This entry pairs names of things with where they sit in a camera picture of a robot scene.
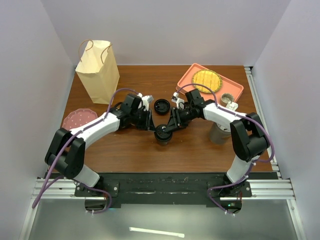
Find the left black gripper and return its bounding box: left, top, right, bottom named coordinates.
left=130, top=108, right=156, bottom=133

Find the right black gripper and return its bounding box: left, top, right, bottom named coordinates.
left=165, top=107, right=196, bottom=134

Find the black cup lid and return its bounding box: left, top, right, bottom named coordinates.
left=154, top=98, right=171, bottom=116
left=154, top=124, right=173, bottom=142

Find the brown paper bag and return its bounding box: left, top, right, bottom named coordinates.
left=75, top=39, right=120, bottom=105

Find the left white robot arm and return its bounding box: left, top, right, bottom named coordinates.
left=44, top=93, right=156, bottom=196

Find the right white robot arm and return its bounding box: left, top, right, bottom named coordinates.
left=157, top=89, right=272, bottom=197

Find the grey cup of stirrers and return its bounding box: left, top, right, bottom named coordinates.
left=209, top=101, right=238, bottom=145

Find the yellow woven coaster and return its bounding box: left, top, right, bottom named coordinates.
left=191, top=69, right=223, bottom=94

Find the pink speckled plate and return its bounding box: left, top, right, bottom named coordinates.
left=62, top=108, right=98, bottom=131

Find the white strip on floor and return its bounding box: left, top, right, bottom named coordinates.
left=129, top=227, right=185, bottom=238

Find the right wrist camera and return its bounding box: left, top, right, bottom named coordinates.
left=171, top=92, right=185, bottom=110

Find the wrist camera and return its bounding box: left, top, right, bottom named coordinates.
left=171, top=92, right=185, bottom=110
left=140, top=95, right=154, bottom=111

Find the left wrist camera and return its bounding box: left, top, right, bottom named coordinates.
left=140, top=95, right=154, bottom=111

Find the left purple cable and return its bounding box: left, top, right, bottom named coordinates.
left=32, top=87, right=141, bottom=216

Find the purple cable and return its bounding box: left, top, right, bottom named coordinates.
left=32, top=87, right=141, bottom=216
left=174, top=83, right=277, bottom=216

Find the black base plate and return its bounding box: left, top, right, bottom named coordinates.
left=44, top=171, right=281, bottom=210

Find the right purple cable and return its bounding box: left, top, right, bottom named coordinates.
left=174, top=83, right=277, bottom=216

